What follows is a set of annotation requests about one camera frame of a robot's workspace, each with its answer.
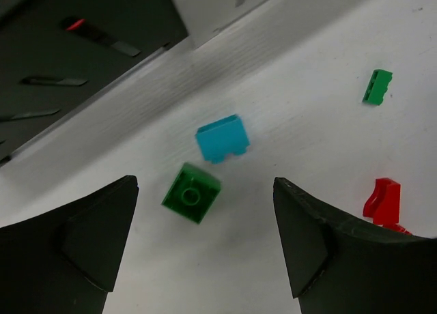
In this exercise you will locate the green square lego brick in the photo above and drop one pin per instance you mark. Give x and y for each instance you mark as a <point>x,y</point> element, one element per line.
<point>192,193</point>

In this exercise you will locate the small green lego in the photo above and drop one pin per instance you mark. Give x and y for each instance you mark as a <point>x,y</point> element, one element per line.
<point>377,87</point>

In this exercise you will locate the white double bin container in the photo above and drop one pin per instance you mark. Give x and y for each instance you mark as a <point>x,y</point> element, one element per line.
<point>204,19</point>

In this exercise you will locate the red lego slope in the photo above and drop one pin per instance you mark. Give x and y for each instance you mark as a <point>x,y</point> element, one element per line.
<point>383,205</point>
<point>398,228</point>

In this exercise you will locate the red lego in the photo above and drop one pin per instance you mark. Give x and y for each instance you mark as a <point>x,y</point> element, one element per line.
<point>75,24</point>

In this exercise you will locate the cyan lego brick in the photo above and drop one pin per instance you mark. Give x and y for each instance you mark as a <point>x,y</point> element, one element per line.
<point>221,138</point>

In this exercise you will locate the red lego slope right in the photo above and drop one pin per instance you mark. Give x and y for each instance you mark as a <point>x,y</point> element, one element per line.
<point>398,228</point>

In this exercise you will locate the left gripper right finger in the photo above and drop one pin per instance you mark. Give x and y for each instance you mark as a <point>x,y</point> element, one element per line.
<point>338,263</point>

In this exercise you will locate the black double bin container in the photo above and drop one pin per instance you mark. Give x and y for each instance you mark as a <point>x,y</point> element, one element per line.
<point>47,72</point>

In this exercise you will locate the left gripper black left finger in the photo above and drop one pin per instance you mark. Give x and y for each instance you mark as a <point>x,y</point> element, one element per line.
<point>67,260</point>

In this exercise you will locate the red lego slope top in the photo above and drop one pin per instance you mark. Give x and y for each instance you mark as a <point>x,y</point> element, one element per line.
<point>383,205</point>

